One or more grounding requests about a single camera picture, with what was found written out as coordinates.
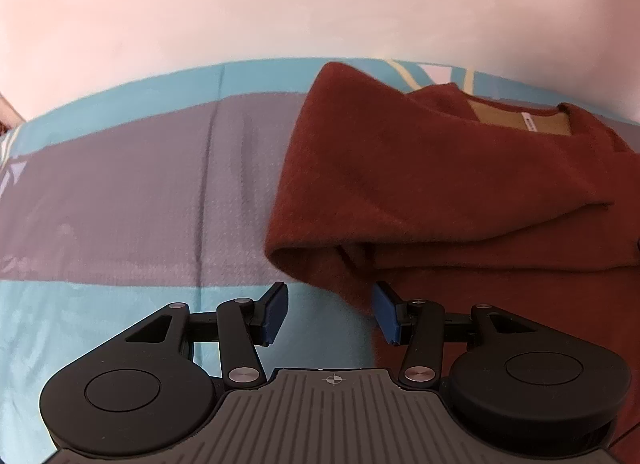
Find dark red knit sweater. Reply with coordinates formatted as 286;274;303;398
264;61;640;464

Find blue grey patterned bedsheet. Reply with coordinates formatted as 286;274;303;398
0;56;640;464

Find ornate pink wooden frame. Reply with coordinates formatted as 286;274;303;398
0;94;26;129

